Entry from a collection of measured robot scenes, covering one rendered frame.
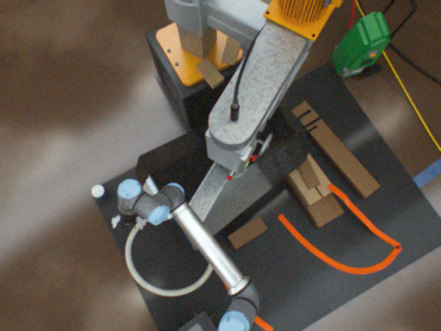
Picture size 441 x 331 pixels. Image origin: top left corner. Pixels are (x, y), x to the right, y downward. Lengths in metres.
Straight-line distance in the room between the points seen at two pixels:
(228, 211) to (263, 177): 0.33
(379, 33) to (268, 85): 1.75
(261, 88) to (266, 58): 0.16
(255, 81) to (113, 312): 2.27
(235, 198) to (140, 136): 1.26
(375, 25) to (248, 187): 1.65
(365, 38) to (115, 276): 2.74
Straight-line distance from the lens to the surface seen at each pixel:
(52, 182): 3.83
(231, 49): 3.07
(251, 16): 2.44
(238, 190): 2.80
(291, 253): 3.50
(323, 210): 3.50
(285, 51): 2.09
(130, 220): 1.90
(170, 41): 3.16
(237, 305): 1.81
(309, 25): 2.15
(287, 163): 2.91
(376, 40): 3.62
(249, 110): 1.94
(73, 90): 4.05
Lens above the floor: 3.47
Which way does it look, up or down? 75 degrees down
